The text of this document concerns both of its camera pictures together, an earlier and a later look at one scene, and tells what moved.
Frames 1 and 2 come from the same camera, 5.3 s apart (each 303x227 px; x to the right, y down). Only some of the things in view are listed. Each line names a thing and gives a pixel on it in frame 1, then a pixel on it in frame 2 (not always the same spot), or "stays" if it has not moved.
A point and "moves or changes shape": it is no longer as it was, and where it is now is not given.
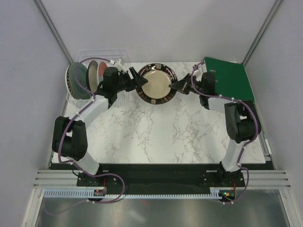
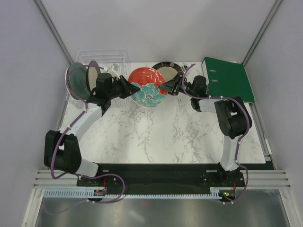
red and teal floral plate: x=101 y=68 moves or changes shape
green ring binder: x=231 y=80 stays
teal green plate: x=78 y=75 stays
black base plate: x=163 y=176 stays
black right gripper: x=180 y=85 -> x=172 y=86
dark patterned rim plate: x=156 y=91 moves or changes shape
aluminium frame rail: x=253 y=178 stays
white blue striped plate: x=67 y=82 stays
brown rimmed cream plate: x=92 y=74 stays
